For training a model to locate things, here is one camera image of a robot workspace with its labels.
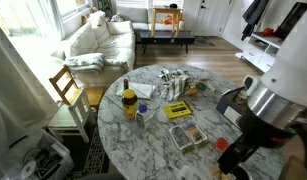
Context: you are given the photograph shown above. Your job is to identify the white TV stand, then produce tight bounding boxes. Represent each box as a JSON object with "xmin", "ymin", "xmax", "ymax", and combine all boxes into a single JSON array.
[{"xmin": 235, "ymin": 32, "xmax": 284, "ymax": 74}]

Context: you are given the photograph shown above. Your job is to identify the white sofa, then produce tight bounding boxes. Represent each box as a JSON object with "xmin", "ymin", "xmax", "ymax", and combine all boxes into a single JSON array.
[{"xmin": 51, "ymin": 10, "xmax": 137, "ymax": 84}]

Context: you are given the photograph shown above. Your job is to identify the white plastic bottle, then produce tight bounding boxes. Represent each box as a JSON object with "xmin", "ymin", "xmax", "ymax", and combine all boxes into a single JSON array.
[{"xmin": 235, "ymin": 89, "xmax": 249, "ymax": 104}]

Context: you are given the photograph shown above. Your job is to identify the striped dish towel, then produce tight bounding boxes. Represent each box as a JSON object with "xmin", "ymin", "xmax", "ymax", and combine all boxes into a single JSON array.
[{"xmin": 158, "ymin": 68, "xmax": 191, "ymax": 102}]

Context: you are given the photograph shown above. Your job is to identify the black TV screen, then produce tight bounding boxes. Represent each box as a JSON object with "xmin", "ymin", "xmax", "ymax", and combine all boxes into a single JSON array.
[{"xmin": 274, "ymin": 2, "xmax": 307, "ymax": 39}]

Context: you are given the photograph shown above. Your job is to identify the blue cap clear bottle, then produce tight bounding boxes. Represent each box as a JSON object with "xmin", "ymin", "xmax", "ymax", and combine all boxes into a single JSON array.
[{"xmin": 135, "ymin": 104, "xmax": 149, "ymax": 129}]

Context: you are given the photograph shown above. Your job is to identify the orange glass jar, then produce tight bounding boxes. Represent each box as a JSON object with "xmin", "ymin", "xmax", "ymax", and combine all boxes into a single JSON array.
[{"xmin": 186, "ymin": 84, "xmax": 199, "ymax": 97}]

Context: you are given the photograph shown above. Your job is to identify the green round lid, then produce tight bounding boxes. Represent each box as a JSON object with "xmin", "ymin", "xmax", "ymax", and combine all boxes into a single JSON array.
[{"xmin": 196, "ymin": 81, "xmax": 208, "ymax": 91}]

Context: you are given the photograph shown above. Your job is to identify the yellow flat card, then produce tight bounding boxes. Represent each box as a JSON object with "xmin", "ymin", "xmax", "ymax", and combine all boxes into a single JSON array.
[{"xmin": 162, "ymin": 100, "xmax": 193, "ymax": 120}]

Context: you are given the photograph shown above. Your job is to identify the white tape roll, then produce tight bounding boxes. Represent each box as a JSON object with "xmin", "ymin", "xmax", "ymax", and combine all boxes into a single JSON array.
[{"xmin": 20, "ymin": 160, "xmax": 37, "ymax": 178}]

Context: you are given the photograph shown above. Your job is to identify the grey door mat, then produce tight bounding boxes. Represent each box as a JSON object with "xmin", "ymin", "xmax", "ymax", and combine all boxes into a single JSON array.
[{"xmin": 192, "ymin": 35, "xmax": 216, "ymax": 48}]

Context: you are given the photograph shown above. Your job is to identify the folded grey white blanket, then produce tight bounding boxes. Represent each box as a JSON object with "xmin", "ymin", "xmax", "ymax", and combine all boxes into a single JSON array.
[{"xmin": 63, "ymin": 52, "xmax": 106, "ymax": 74}]

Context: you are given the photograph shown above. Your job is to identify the red object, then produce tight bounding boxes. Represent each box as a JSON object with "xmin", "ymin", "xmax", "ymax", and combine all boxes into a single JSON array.
[{"xmin": 261, "ymin": 27, "xmax": 275, "ymax": 37}]

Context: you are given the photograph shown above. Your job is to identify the bright window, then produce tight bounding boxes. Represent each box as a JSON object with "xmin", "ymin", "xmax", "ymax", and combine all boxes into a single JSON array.
[{"xmin": 54, "ymin": 0, "xmax": 94, "ymax": 21}]

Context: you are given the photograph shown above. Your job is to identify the dark hanging jacket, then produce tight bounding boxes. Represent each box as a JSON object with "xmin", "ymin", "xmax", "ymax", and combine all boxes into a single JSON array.
[{"xmin": 241, "ymin": 0, "xmax": 271, "ymax": 42}]

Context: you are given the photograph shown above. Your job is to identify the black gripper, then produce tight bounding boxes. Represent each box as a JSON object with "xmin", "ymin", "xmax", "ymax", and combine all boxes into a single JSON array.
[{"xmin": 216, "ymin": 134, "xmax": 261, "ymax": 177}]

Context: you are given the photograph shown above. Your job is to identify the dark patterned floor rug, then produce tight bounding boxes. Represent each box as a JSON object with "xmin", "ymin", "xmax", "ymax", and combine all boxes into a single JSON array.
[{"xmin": 64, "ymin": 123, "xmax": 111, "ymax": 180}]

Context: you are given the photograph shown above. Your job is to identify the white folded napkin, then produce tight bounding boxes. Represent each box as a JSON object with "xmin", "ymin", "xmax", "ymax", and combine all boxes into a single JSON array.
[{"xmin": 115, "ymin": 82, "xmax": 157, "ymax": 100}]

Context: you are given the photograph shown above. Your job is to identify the black coffee table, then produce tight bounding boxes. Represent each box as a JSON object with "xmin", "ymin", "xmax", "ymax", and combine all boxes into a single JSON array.
[{"xmin": 139, "ymin": 30, "xmax": 196, "ymax": 55}]

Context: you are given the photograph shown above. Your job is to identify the small tan wood block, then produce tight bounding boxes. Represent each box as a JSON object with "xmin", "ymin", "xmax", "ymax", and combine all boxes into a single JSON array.
[{"xmin": 208, "ymin": 164, "xmax": 224, "ymax": 179}]

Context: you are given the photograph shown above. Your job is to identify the clear plastic card tray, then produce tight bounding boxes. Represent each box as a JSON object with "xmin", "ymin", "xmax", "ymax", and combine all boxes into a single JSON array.
[{"xmin": 181, "ymin": 121, "xmax": 209, "ymax": 148}]

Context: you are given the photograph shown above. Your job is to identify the wooden chair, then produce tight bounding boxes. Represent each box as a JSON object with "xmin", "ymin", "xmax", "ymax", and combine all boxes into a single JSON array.
[
  {"xmin": 47, "ymin": 88, "xmax": 94, "ymax": 144},
  {"xmin": 48, "ymin": 64, "xmax": 106, "ymax": 108}
]

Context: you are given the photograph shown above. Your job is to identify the red cap green sauce bottle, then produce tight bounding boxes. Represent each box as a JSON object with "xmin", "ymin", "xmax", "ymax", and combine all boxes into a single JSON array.
[{"xmin": 122, "ymin": 78, "xmax": 130, "ymax": 92}]

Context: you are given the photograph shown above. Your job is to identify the clear plastic storage bin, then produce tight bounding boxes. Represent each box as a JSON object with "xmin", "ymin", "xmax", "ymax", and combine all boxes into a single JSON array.
[{"xmin": 0, "ymin": 129, "xmax": 75, "ymax": 180}]

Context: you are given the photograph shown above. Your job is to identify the light wooden stool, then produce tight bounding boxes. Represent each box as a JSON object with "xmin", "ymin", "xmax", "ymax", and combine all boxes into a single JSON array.
[{"xmin": 150, "ymin": 7, "xmax": 181, "ymax": 38}]

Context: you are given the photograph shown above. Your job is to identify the patterned sofa pillow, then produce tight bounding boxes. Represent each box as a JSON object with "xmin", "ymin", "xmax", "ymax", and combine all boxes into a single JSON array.
[{"xmin": 87, "ymin": 10, "xmax": 107, "ymax": 28}]

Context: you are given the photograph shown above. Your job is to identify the light grey sofa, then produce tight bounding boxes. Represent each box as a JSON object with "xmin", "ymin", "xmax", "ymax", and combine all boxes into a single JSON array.
[{"xmin": 116, "ymin": 6, "xmax": 186, "ymax": 33}]

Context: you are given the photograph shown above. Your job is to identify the open tin can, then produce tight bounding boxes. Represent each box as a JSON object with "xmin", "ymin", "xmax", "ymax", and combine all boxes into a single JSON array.
[{"xmin": 232, "ymin": 165, "xmax": 253, "ymax": 180}]

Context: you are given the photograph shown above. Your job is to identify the orange toy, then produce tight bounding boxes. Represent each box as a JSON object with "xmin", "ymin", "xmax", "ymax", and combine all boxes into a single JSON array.
[{"xmin": 161, "ymin": 13, "xmax": 184, "ymax": 26}]

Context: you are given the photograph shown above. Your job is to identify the white door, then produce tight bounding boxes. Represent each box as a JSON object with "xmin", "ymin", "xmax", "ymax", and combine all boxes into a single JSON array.
[{"xmin": 192, "ymin": 0, "xmax": 234, "ymax": 37}]

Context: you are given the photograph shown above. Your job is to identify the small white cup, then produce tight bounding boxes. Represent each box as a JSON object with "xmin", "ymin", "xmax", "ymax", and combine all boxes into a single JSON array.
[{"xmin": 177, "ymin": 164, "xmax": 195, "ymax": 180}]

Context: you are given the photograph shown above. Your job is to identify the floral cushion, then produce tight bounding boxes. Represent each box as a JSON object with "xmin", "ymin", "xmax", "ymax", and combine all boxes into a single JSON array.
[{"xmin": 110, "ymin": 13, "xmax": 129, "ymax": 23}]

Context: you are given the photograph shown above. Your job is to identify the white sheer curtain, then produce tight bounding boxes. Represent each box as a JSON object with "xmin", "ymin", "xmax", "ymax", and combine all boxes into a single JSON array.
[{"xmin": 0, "ymin": 18, "xmax": 61, "ymax": 180}]

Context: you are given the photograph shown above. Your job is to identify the green house plant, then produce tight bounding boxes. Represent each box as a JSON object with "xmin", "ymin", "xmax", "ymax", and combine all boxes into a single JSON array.
[{"xmin": 98, "ymin": 0, "xmax": 113, "ymax": 18}]

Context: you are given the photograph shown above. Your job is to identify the clear glass tray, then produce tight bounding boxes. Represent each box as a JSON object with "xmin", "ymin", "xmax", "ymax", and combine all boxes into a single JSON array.
[{"xmin": 105, "ymin": 87, "xmax": 162, "ymax": 134}]

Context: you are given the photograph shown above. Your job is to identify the yellow lid dark jar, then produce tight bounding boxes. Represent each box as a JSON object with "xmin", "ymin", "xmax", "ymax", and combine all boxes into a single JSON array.
[{"xmin": 121, "ymin": 88, "xmax": 139, "ymax": 120}]

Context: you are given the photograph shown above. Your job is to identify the brown cardboard box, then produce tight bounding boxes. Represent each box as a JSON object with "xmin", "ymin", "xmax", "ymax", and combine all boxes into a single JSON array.
[{"xmin": 279, "ymin": 154, "xmax": 307, "ymax": 180}]

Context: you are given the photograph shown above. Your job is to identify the small red lid container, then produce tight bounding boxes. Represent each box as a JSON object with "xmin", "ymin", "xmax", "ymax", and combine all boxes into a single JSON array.
[{"xmin": 212, "ymin": 136, "xmax": 230, "ymax": 154}]

